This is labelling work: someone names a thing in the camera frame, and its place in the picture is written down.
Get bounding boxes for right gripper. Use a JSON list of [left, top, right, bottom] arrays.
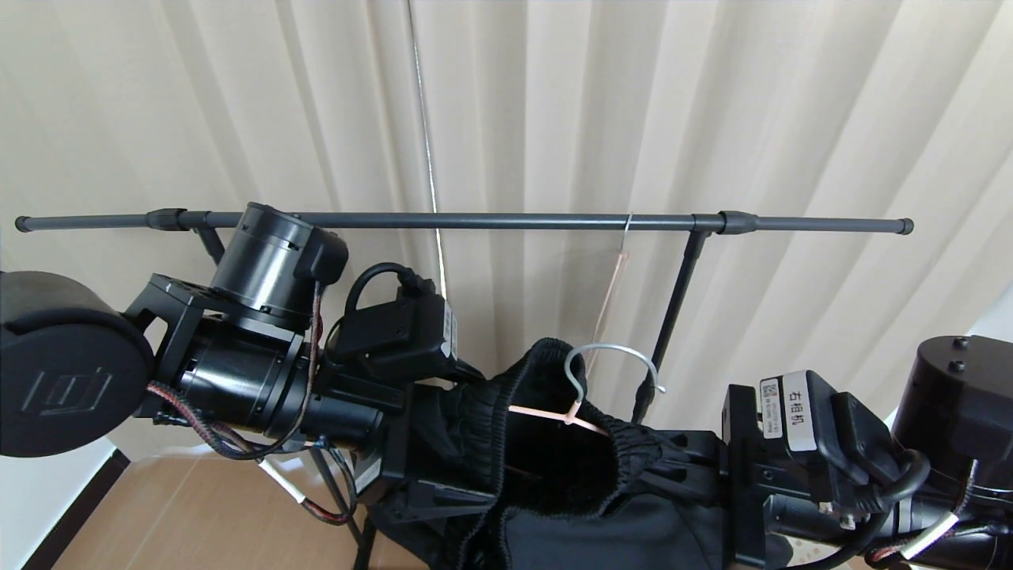
[[720, 384, 950, 570]]

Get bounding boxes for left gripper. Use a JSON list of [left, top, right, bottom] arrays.
[[178, 321, 498, 525]]

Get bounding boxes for pink clothes hanger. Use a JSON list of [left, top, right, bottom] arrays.
[[590, 214, 635, 373], [506, 343, 667, 438]]

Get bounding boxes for black shorts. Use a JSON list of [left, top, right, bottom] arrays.
[[368, 338, 761, 570]]

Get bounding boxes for black clothes rack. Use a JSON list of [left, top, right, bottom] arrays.
[[16, 208, 913, 570]]

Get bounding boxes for beige curtain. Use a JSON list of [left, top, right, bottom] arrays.
[[0, 0, 1013, 460]]

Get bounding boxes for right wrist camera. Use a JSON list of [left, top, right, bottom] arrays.
[[758, 370, 905, 511]]

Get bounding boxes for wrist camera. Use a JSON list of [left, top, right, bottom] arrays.
[[324, 285, 485, 390], [758, 370, 905, 511]]

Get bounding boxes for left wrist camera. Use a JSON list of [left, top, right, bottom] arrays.
[[324, 285, 485, 390]]

